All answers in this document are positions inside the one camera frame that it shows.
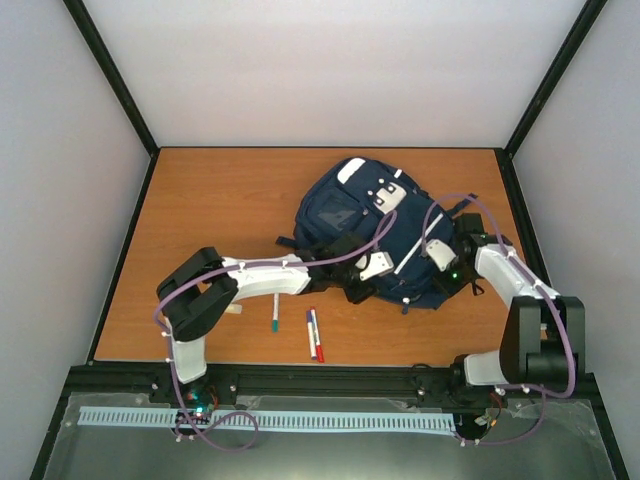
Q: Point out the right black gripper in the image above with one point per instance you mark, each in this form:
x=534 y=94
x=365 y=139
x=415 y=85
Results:
x=451 y=287

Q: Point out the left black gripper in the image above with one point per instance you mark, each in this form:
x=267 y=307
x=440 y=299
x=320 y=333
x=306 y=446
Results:
x=361 y=295

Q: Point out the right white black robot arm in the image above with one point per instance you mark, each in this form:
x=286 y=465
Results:
x=543 y=342

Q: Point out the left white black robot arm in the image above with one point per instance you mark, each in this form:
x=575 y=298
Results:
x=196 y=295

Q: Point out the blue purple marker pen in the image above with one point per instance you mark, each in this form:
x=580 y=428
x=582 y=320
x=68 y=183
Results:
x=311 y=336

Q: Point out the red marker pen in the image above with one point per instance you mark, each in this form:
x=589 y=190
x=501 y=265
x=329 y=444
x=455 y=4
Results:
x=318 y=345

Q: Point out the teal tip white marker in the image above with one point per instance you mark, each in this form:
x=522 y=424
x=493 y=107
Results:
x=275 y=313

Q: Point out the yellow highlighter clear cap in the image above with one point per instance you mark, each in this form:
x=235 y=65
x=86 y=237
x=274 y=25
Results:
x=234 y=309

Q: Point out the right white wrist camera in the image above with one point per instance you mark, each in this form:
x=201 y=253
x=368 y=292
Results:
x=440 y=253

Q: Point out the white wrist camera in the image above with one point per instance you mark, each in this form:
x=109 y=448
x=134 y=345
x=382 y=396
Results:
x=377 y=263
x=440 y=253

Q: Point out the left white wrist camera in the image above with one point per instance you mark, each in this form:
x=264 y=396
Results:
x=377 y=263

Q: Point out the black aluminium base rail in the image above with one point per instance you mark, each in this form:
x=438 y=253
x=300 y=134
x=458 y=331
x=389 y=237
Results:
x=419 y=385

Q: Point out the black frame post right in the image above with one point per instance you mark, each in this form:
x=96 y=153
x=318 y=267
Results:
x=577 y=34

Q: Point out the black frame post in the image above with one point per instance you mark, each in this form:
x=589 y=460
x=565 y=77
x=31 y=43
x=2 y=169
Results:
x=577 y=34
x=100 y=52

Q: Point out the light blue cable duct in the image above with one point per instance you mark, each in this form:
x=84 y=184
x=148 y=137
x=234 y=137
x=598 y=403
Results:
x=271 y=421

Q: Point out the black frame post left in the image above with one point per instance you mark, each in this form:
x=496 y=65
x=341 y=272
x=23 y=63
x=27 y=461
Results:
x=100 y=52

